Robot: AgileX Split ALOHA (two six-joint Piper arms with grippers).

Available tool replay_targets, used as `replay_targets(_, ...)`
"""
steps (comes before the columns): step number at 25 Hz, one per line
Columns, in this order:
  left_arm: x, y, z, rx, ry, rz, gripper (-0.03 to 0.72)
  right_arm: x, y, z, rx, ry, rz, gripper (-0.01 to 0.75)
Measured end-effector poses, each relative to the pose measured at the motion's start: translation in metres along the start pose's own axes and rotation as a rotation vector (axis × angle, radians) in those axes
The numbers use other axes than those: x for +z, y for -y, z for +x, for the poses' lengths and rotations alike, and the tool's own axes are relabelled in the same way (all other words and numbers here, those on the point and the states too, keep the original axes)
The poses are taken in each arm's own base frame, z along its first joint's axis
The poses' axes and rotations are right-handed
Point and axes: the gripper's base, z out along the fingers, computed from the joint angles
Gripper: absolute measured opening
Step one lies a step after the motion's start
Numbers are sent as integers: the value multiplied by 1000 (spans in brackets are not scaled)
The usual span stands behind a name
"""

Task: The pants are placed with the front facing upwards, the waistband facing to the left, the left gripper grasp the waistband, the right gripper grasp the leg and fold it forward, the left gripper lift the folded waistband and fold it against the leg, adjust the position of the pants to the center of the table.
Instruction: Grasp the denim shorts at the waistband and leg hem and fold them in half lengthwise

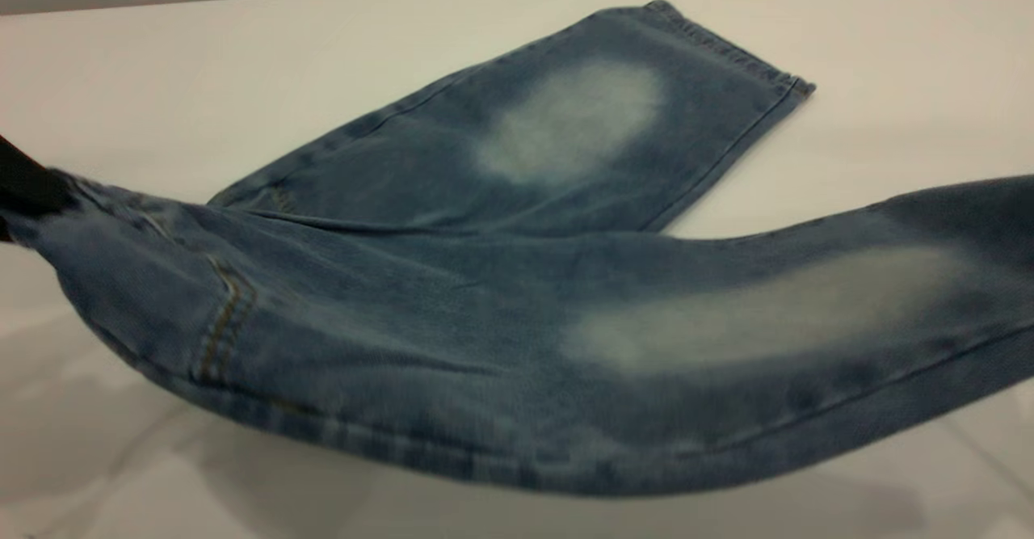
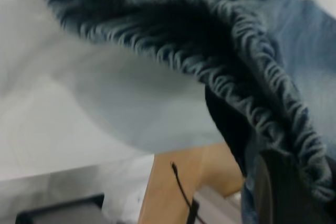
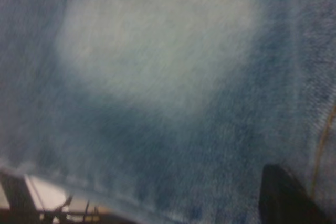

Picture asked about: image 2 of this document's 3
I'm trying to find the blue denim pants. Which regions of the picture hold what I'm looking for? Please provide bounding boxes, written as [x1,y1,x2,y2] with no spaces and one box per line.
[28,0,336,224]

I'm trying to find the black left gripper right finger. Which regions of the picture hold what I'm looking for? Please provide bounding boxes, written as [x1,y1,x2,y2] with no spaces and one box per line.
[256,150,335,224]

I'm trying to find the light wooden board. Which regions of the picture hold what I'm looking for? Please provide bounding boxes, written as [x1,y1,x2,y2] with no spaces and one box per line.
[138,142,246,224]

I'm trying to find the thin black cable with plug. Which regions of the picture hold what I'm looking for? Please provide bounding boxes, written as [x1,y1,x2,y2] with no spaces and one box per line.
[170,160,202,224]

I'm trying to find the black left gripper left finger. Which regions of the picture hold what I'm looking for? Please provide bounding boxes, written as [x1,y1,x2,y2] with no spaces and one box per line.
[205,87,259,177]

